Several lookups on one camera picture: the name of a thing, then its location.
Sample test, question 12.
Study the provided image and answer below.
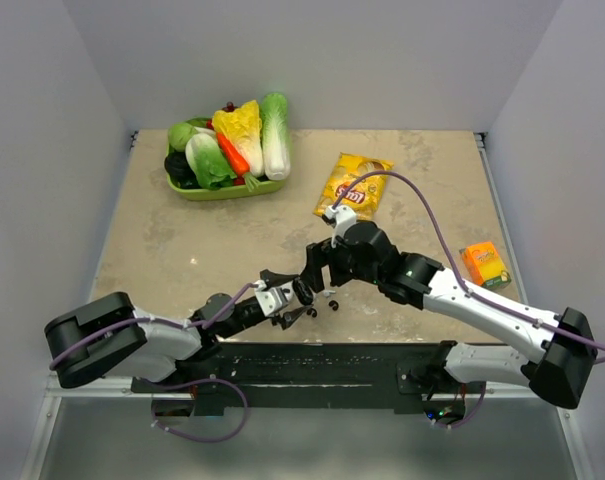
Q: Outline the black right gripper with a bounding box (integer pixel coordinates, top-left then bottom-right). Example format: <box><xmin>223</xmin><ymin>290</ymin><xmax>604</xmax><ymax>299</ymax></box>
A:
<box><xmin>300</xmin><ymin>237</ymin><xmax>382</xmax><ymax>294</ymax></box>

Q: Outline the black earbud charging case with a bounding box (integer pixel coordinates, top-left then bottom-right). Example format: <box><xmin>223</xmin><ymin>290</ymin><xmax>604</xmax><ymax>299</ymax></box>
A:
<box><xmin>292</xmin><ymin>278</ymin><xmax>315</xmax><ymax>306</ymax></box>

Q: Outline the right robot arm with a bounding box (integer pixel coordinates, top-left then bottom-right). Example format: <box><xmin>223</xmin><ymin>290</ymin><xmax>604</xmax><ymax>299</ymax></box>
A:
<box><xmin>301</xmin><ymin>221</ymin><xmax>597</xmax><ymax>410</ymax></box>

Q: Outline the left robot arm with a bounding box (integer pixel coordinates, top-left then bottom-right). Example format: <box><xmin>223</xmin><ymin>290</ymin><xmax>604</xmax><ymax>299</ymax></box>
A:
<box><xmin>44</xmin><ymin>270</ymin><xmax>315</xmax><ymax>392</ymax></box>

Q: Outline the yellow chips bag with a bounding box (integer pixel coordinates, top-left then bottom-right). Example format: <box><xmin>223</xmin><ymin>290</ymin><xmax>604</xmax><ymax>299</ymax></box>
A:
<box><xmin>313</xmin><ymin>153</ymin><xmax>394</xmax><ymax>221</ymax></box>

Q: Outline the green vegetable basket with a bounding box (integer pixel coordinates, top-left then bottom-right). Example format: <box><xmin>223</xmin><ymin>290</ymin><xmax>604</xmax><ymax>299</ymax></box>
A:
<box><xmin>164</xmin><ymin>140</ymin><xmax>289</xmax><ymax>202</ymax></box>

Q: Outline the orange toy carrot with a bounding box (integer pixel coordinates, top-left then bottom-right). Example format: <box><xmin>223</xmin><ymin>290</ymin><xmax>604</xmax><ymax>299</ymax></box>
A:
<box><xmin>216</xmin><ymin>133</ymin><xmax>259</xmax><ymax>192</ymax></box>

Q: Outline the green leafy bok choy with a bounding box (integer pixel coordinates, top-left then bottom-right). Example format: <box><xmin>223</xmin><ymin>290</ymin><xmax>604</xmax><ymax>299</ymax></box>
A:
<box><xmin>185</xmin><ymin>133</ymin><xmax>237</xmax><ymax>190</ymax></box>

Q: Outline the orange juice carton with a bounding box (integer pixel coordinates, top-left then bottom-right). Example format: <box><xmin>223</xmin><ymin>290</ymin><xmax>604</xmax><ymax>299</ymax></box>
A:
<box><xmin>460</xmin><ymin>241</ymin><xmax>511</xmax><ymax>291</ymax></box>

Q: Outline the yellow white cabbage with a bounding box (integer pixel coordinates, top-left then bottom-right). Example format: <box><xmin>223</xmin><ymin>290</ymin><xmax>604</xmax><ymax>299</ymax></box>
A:
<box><xmin>212</xmin><ymin>100</ymin><xmax>265</xmax><ymax>177</ymax></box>

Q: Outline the green white napa cabbage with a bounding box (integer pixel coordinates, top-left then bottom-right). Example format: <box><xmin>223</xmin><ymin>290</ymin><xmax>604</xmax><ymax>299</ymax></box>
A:
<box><xmin>260</xmin><ymin>92</ymin><xmax>291</xmax><ymax>181</ymax></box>

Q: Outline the black toy vegetable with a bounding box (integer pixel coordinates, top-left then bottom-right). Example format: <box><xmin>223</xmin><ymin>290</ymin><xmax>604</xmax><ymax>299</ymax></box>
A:
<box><xmin>164</xmin><ymin>151</ymin><xmax>200</xmax><ymax>190</ymax></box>

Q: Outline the round green cabbage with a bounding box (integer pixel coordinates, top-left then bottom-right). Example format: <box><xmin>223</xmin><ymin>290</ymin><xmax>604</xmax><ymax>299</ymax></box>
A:
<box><xmin>168</xmin><ymin>122</ymin><xmax>197</xmax><ymax>152</ymax></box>

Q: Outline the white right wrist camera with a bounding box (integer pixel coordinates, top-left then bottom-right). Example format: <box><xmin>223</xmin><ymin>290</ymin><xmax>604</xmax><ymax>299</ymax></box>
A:
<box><xmin>322</xmin><ymin>205</ymin><xmax>358</xmax><ymax>248</ymax></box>

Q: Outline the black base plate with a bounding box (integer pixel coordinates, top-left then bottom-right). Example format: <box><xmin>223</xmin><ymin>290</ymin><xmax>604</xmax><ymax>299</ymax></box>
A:
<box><xmin>132</xmin><ymin>342</ymin><xmax>483</xmax><ymax>416</ymax></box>

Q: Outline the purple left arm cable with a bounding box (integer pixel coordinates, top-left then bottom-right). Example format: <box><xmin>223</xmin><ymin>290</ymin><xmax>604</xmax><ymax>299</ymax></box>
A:
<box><xmin>48</xmin><ymin>281</ymin><xmax>261</xmax><ymax>372</ymax></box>

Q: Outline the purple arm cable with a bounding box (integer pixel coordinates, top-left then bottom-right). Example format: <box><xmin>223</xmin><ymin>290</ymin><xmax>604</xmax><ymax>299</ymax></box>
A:
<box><xmin>48</xmin><ymin>281</ymin><xmax>261</xmax><ymax>372</ymax></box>
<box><xmin>330</xmin><ymin>170</ymin><xmax>605</xmax><ymax>362</ymax></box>

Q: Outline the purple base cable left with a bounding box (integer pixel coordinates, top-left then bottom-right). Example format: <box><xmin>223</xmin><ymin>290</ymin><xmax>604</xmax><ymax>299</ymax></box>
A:
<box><xmin>144</xmin><ymin>377</ymin><xmax>251</xmax><ymax>444</ymax></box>

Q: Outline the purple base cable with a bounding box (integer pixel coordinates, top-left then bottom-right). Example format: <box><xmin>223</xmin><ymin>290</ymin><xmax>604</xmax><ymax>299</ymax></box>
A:
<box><xmin>144</xmin><ymin>377</ymin><xmax>251</xmax><ymax>444</ymax></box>
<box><xmin>429</xmin><ymin>383</ymin><xmax>487</xmax><ymax>430</ymax></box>

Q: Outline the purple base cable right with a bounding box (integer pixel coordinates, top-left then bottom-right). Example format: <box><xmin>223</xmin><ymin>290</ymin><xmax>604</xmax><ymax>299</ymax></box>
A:
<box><xmin>429</xmin><ymin>383</ymin><xmax>487</xmax><ymax>430</ymax></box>

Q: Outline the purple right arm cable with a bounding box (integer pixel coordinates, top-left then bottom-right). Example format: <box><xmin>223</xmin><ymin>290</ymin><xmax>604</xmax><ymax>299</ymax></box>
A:
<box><xmin>330</xmin><ymin>170</ymin><xmax>605</xmax><ymax>362</ymax></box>

